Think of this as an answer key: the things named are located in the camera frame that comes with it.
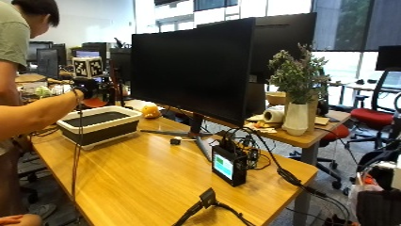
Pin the white marker cube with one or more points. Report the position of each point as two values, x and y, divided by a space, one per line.
88 67

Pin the background monitor lit screen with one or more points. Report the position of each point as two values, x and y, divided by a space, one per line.
88 53

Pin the green soft toy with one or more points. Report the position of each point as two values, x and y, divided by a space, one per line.
43 91

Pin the background black monitor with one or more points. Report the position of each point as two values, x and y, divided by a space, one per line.
48 62

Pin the black basin with white rim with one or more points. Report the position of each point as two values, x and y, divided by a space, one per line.
100 125

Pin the yellow soft toy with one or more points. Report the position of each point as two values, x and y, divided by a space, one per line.
151 110

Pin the person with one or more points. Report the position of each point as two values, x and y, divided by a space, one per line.
12 40

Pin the large black monitor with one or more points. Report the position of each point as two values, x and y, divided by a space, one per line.
192 69

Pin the small black and white adapter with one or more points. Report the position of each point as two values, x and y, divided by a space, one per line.
176 141

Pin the grey monitor stand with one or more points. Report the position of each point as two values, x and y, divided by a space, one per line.
196 132

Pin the small black screen device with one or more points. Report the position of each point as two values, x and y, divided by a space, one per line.
228 166

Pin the wooden bowl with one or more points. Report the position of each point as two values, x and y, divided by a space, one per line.
276 98

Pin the white paper roll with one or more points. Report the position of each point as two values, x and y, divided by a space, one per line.
274 115

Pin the black monitor behind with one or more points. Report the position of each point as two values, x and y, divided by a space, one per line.
284 47

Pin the green plant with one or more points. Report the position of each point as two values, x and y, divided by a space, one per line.
299 75

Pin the white vase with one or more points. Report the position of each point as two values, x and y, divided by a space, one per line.
296 119

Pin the light wooden side table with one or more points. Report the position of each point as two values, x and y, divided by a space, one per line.
300 135

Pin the tan cardboard tube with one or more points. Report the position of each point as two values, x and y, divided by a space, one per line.
312 113

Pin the red office chair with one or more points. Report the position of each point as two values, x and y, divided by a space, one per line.
373 117
332 138

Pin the black monitor on far desk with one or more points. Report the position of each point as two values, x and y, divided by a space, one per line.
388 58

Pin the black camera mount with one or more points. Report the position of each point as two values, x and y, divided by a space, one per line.
207 198

